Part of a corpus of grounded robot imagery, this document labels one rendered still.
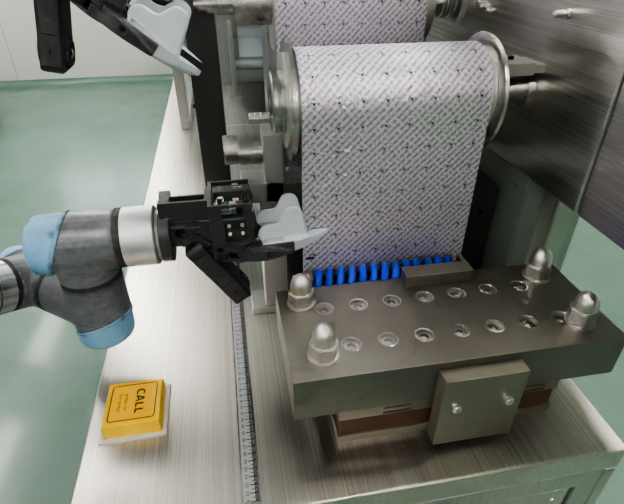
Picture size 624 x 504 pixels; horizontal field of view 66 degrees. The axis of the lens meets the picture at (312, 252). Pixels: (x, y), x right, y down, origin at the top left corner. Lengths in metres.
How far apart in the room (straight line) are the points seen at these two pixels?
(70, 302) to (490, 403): 0.52
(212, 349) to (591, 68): 0.61
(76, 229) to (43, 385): 1.56
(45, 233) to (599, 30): 0.66
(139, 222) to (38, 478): 1.37
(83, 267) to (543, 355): 0.55
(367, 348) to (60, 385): 1.67
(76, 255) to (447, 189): 0.47
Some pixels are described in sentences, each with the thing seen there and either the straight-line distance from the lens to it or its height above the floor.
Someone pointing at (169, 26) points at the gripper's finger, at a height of 1.34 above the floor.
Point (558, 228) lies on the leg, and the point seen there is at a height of 0.97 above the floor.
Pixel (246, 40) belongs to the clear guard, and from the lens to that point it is 1.60.
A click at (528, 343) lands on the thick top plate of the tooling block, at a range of 0.62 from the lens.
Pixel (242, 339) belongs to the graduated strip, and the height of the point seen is 0.90.
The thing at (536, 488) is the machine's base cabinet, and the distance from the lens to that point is 0.73.
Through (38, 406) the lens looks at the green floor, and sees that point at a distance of 2.08.
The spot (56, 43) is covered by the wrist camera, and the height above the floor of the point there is 1.33.
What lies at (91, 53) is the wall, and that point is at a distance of 6.37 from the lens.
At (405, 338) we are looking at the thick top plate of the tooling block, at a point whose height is 1.03.
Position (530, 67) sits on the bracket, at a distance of 0.71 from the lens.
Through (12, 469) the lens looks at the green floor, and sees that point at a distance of 1.94.
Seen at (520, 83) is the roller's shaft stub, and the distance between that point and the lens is 0.72.
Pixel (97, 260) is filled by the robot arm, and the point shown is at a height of 1.10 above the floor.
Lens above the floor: 1.42
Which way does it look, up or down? 33 degrees down
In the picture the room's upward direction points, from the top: straight up
